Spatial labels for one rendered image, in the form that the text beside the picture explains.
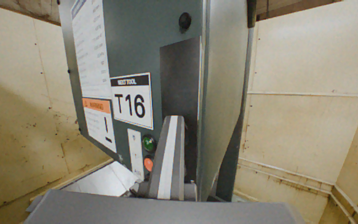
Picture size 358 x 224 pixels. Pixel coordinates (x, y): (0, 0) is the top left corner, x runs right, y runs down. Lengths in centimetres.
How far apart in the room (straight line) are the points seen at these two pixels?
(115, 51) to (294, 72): 113
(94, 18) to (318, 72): 121
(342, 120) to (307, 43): 57
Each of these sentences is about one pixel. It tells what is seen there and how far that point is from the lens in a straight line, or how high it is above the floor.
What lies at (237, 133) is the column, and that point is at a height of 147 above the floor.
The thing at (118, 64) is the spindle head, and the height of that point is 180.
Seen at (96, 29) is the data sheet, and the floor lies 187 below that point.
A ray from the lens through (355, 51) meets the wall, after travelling 127.
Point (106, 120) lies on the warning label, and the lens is 26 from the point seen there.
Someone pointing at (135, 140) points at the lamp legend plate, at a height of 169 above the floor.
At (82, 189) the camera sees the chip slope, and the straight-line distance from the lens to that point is 158.
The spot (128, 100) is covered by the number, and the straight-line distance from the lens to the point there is 17.
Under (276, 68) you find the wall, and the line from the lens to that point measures 114.
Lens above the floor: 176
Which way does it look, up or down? 12 degrees down
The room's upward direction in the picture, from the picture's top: straight up
